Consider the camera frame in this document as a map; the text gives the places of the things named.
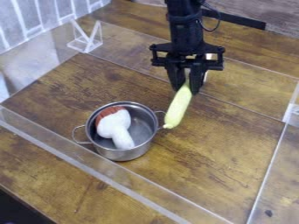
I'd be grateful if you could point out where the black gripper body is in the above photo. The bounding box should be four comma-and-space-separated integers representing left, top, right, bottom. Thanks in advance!
150, 20, 226, 71

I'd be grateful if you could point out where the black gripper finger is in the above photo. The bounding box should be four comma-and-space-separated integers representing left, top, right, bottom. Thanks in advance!
190, 64, 207, 95
166, 65, 186, 91

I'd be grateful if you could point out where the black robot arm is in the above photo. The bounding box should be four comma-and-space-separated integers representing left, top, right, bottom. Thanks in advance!
150, 0, 226, 95

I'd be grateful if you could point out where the stainless steel pot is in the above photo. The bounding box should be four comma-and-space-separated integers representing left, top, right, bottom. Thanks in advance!
72, 101, 164, 162

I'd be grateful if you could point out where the plush mushroom toy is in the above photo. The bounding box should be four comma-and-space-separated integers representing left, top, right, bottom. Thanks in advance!
96, 106, 135, 150

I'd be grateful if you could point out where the clear acrylic triangle stand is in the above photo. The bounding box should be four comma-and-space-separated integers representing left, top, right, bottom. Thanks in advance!
67, 20, 103, 53

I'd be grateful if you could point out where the black cable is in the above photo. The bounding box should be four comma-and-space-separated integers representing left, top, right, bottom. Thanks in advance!
196, 0, 222, 33

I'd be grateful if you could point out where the black strip on wall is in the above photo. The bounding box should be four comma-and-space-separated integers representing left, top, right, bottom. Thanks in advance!
202, 9, 267, 30

